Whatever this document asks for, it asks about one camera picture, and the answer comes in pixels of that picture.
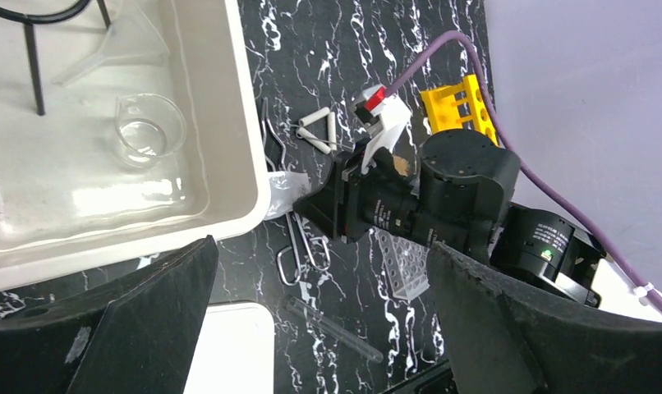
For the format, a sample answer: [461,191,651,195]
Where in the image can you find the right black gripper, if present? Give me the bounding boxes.
[293,146,418,242]

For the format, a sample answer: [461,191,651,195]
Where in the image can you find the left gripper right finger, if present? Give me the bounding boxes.
[426,243,662,393]

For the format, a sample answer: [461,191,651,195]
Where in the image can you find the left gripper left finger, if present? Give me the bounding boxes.
[0,237,218,393]

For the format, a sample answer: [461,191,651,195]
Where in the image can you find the white clay triangle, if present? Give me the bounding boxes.
[295,107,339,155]

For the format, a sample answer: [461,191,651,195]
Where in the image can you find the small glass beaker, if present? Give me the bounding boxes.
[113,93,187,169]

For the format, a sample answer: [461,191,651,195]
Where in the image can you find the clear plastic funnel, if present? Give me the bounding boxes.
[53,1,171,87]

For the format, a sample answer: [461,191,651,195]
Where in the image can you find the black wire tripod stand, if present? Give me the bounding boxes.
[0,0,92,117]

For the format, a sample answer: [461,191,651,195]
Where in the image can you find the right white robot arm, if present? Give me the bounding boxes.
[293,129,662,322]

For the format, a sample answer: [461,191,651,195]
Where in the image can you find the metal crucible tongs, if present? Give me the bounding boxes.
[259,98,331,286]

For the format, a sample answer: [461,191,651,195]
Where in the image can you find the metal perforated tube rack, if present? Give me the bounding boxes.
[374,229,430,302]

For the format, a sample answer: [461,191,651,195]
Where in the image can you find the white bin lid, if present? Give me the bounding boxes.
[184,302,275,393]

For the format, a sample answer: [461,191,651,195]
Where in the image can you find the yellow test tube rack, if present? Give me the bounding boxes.
[421,74,500,147]

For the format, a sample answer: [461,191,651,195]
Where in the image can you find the beige plastic bin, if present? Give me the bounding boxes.
[0,1,270,291]

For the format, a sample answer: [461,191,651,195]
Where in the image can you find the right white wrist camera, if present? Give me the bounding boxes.
[353,84,411,175]

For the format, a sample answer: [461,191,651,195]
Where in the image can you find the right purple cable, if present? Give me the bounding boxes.
[382,30,662,324]

